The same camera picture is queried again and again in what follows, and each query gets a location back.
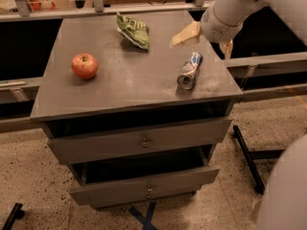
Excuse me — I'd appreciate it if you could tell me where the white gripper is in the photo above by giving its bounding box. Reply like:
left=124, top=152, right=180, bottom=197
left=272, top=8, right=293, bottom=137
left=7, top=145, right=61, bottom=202
left=170, top=5, right=240, bottom=59

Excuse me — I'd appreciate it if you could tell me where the silver blue redbull can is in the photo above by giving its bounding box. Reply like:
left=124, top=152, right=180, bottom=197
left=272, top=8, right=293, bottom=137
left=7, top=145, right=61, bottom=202
left=177, top=52, right=203, bottom=90

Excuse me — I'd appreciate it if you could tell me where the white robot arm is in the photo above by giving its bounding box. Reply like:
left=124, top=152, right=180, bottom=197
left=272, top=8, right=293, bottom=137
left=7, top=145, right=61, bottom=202
left=201, top=0, right=307, bottom=230

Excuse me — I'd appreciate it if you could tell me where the green jalapeno chip bag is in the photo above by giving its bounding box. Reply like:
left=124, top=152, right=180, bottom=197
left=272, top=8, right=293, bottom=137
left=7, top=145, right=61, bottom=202
left=116, top=12, right=150, bottom=51

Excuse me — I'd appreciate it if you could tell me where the grey drawer cabinet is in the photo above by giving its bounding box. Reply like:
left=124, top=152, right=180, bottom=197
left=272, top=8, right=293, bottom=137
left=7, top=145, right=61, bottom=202
left=30, top=11, right=244, bottom=209

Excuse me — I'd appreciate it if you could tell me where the black metal stand leg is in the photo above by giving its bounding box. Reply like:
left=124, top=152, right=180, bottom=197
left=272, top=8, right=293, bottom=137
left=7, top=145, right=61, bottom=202
left=233, top=126, right=283, bottom=195

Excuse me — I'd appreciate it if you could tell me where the red apple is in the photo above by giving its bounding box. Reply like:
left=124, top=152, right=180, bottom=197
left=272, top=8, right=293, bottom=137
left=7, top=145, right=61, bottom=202
left=71, top=53, right=98, bottom=81

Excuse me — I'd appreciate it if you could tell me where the lower grey drawer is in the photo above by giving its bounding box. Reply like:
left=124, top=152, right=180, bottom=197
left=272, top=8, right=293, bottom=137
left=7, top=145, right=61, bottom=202
left=70, top=167, right=220, bottom=208

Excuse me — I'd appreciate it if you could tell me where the grey drawer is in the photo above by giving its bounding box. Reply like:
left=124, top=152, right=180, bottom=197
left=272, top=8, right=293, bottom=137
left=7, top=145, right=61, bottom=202
left=70, top=167, right=220, bottom=208
left=48, top=117, right=231, bottom=164

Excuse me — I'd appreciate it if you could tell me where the upper grey drawer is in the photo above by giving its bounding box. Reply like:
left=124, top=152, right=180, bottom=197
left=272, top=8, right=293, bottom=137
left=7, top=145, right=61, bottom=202
left=48, top=117, right=231, bottom=164

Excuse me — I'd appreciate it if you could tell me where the grey metal railing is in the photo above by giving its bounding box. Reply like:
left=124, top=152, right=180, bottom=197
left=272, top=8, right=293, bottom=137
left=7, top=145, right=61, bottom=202
left=0, top=0, right=215, bottom=22

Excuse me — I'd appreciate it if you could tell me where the blue tape cross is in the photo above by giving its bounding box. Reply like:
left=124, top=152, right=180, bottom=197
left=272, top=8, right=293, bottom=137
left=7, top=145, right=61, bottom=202
left=129, top=201, right=158, bottom=230

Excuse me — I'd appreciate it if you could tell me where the black leg bottom left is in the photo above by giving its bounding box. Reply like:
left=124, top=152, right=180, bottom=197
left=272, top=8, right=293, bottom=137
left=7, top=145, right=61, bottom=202
left=2, top=203, right=25, bottom=230

